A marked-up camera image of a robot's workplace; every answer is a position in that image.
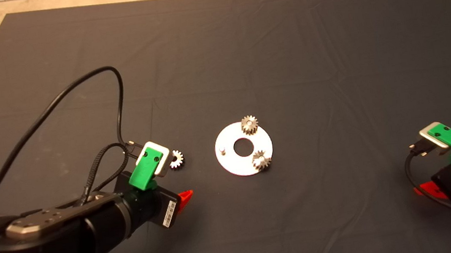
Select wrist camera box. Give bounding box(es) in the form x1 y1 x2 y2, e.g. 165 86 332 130
418 120 451 158
133 140 173 180

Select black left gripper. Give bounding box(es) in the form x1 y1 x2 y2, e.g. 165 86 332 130
113 164 198 235

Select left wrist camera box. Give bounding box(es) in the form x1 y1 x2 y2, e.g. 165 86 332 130
133 140 173 180

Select left thin black camera cable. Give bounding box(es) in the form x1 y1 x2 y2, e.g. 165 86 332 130
0 63 147 208

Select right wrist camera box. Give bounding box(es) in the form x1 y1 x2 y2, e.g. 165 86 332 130
418 120 451 158

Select left green camera mount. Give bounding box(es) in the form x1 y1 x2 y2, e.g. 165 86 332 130
125 146 168 193

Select small steel planetary gear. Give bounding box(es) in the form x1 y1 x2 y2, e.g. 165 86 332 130
251 149 273 172
167 149 186 171
240 114 260 137

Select dark grey table cloth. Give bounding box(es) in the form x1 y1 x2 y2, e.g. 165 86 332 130
0 0 451 253

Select left braided black loop cable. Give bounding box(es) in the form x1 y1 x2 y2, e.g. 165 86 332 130
76 141 137 205

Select round metal carrier plate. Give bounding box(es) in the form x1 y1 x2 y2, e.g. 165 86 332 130
212 118 277 179

